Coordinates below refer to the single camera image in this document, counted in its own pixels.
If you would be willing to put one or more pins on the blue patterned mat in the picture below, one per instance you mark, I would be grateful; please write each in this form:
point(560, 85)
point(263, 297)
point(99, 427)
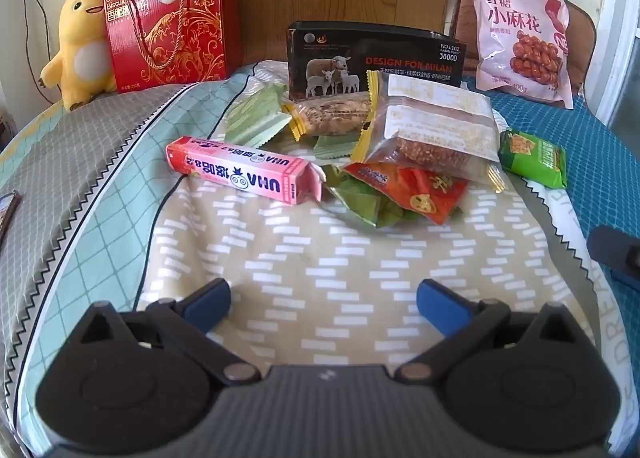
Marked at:
point(600, 163)

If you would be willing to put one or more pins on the white window frame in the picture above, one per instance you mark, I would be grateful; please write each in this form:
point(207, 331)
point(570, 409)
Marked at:
point(615, 38)

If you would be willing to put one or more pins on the red orange snack packet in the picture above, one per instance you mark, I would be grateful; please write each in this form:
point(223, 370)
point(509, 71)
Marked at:
point(420, 193)

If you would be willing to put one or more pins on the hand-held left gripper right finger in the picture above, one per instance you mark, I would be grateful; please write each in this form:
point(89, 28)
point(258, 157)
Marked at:
point(440, 303)

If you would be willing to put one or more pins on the red cashew biscuit gift bag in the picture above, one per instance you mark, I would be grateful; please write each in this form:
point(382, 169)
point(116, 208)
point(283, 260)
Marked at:
point(190, 38)

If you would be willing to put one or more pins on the pale green snack packet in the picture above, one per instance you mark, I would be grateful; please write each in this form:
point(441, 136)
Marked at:
point(335, 146)
point(255, 118)

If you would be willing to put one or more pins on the pink candy box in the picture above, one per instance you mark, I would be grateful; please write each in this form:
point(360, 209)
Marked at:
point(240, 168)

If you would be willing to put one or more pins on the clear sesame bar packet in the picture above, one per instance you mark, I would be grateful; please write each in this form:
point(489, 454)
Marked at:
point(430, 123)

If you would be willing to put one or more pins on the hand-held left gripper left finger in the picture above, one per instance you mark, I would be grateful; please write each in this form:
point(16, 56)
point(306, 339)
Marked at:
point(207, 300)

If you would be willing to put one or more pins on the peanut bar packet yellow ends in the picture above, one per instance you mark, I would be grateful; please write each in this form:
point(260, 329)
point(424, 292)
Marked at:
point(330, 113)

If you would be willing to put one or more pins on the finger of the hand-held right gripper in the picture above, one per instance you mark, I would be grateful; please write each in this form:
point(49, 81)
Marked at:
point(607, 248)

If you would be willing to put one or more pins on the brown cushion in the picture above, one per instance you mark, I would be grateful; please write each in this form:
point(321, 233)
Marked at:
point(582, 38)

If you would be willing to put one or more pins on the pink snack bag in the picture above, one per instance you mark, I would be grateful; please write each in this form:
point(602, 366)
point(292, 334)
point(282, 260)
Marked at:
point(515, 23)

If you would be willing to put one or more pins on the green cracker packet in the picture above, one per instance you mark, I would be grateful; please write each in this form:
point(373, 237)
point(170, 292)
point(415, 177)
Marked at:
point(535, 158)

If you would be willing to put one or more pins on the black sheep print box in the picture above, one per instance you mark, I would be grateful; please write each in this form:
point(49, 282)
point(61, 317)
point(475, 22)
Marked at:
point(400, 53)

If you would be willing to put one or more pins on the green vegetable snack packet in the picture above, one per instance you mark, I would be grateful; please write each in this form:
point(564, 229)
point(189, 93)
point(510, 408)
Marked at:
point(370, 208)

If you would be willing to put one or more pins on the smartphone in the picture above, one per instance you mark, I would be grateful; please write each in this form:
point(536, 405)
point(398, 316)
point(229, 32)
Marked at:
point(7, 213)

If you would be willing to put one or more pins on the yellow chick plush toy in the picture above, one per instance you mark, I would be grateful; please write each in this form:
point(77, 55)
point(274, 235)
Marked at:
point(80, 38)

